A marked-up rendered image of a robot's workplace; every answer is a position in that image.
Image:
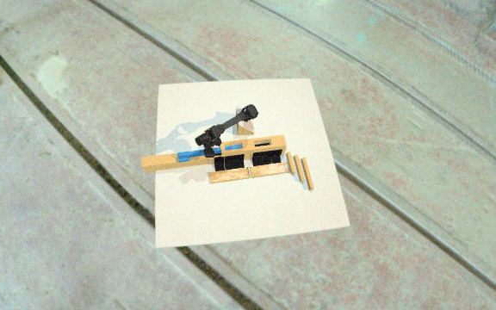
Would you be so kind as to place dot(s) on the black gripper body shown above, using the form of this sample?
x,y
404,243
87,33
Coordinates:
x,y
209,153

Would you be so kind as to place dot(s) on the blue bar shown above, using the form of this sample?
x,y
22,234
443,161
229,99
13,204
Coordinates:
x,y
185,156

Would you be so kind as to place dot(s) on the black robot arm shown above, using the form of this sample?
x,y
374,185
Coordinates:
x,y
213,134

